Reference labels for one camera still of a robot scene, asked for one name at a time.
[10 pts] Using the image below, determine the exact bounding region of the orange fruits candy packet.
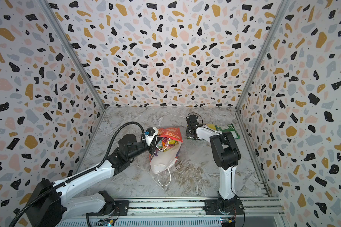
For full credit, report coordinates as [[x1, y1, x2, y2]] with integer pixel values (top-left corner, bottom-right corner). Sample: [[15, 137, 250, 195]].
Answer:
[[155, 137, 179, 151]]

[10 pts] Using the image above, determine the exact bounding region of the red paper gift bag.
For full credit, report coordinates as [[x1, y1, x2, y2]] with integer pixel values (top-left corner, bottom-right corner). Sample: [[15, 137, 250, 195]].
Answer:
[[150, 127, 183, 176]]

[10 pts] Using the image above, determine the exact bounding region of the green snack packet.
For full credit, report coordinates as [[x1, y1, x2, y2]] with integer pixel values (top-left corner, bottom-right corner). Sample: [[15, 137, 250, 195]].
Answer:
[[222, 124, 240, 139]]

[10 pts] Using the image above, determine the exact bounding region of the yellow snack packet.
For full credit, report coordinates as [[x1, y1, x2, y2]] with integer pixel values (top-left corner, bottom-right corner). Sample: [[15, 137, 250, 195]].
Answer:
[[206, 124, 221, 131]]

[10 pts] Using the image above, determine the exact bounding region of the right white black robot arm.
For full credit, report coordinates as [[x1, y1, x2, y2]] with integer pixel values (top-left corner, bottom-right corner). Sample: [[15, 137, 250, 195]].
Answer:
[[186, 113, 243, 215]]

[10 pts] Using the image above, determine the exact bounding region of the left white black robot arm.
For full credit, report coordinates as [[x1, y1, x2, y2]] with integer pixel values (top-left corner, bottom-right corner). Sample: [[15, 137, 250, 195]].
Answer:
[[25, 132, 156, 227]]

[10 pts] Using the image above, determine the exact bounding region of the left green circuit board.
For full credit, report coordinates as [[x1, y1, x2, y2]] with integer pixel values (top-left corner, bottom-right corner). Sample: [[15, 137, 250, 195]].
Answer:
[[99, 219, 116, 227]]

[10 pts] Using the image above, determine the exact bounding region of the green circuit board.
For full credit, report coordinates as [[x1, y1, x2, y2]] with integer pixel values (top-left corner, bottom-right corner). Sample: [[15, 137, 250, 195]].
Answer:
[[99, 219, 116, 227], [220, 218, 236, 227]]

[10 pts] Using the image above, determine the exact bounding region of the right green circuit board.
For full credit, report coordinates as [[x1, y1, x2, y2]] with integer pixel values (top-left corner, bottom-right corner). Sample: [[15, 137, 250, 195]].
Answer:
[[220, 218, 236, 227]]

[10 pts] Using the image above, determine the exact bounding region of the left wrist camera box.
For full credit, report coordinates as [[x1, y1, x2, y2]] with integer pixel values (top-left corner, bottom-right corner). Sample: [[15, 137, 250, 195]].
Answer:
[[145, 127, 159, 146]]

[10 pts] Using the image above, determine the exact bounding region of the left black corrugated cable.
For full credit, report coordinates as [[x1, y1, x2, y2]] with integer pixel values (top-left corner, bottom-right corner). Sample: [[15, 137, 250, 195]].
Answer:
[[8, 121, 145, 227]]

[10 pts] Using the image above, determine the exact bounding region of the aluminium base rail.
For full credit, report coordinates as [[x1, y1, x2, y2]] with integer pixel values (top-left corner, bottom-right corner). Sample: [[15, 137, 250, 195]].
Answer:
[[57, 197, 289, 227]]

